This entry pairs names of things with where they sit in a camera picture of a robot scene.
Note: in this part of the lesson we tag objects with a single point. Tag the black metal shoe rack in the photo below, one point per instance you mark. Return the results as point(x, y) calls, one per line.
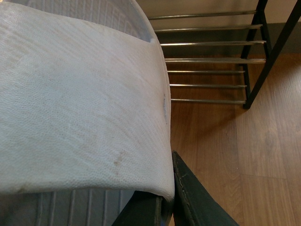
point(255, 62)

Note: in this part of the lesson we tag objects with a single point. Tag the light blue slipper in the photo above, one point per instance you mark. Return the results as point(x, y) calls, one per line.
point(85, 111)

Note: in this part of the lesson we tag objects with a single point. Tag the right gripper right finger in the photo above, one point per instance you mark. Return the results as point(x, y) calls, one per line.
point(193, 205)

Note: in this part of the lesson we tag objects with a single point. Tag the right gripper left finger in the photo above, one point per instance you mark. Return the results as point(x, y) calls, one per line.
point(143, 209)

